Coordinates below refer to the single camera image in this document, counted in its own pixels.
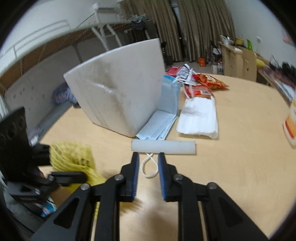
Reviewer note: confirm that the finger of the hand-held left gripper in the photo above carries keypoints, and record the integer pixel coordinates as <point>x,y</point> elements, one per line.
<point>68,178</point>
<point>40,155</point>

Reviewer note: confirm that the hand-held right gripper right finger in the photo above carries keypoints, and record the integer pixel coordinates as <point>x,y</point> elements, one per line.
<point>161,178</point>

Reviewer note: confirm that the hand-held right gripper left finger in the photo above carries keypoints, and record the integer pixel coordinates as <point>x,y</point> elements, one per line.
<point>136,176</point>

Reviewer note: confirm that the white elastic loop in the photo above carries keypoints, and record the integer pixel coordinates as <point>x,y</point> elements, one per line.
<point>144,172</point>

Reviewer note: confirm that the yellow foam net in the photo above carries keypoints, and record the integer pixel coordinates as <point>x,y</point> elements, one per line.
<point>74,155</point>

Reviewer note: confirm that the white foam tube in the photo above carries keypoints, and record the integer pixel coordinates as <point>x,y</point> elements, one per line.
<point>164,147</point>

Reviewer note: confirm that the blue face mask pack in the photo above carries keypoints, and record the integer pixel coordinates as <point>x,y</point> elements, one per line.
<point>157,127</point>
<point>170,95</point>

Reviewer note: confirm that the white face mask pack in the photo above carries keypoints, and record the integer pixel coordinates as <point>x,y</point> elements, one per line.
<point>198,118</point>

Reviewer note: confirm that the white foam box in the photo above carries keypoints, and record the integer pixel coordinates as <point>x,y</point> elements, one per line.
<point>111,88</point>

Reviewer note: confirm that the blue orange quilt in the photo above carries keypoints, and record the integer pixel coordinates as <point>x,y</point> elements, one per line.
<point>63,95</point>

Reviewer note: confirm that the red white snack packet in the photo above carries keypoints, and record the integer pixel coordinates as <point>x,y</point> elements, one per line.
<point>200,91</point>

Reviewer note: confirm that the white metal bunk bed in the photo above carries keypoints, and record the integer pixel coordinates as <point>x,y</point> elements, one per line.
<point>46,49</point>

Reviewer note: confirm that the red flat packet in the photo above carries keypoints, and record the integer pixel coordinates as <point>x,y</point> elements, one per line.
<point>172,71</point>

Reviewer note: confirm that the black white packet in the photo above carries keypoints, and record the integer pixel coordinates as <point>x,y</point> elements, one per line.
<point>185,73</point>

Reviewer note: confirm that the orange snack bag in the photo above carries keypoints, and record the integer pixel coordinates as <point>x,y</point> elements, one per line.
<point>212,82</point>

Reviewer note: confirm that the white jug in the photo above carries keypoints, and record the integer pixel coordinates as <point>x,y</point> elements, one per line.
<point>214,69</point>

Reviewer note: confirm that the orange floor container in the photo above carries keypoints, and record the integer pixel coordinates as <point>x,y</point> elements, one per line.
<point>202,62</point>

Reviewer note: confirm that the light wooden desk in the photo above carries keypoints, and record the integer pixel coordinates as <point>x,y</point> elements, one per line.
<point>229,60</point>

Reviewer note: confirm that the white pump lotion bottle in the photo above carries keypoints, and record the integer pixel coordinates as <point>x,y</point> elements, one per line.
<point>291,125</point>

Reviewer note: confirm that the wooden smiley chair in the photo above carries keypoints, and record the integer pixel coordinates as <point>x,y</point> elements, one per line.
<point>249,64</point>

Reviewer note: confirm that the brown curtain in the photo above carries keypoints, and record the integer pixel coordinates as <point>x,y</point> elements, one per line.
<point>208,27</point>
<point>159,27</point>

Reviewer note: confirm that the small yellow object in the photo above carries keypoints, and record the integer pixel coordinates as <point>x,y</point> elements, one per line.
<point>260,63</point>

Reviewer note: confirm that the hanging dark clothes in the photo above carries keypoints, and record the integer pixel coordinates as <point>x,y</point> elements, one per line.
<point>141,23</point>

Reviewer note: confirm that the green bottle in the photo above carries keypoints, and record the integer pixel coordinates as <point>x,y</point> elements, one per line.
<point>249,45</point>

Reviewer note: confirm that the white air conditioner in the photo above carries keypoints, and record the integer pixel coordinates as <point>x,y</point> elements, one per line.
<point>107,8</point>

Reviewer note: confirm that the black headphones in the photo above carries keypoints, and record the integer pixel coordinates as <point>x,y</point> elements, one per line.
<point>288,66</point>

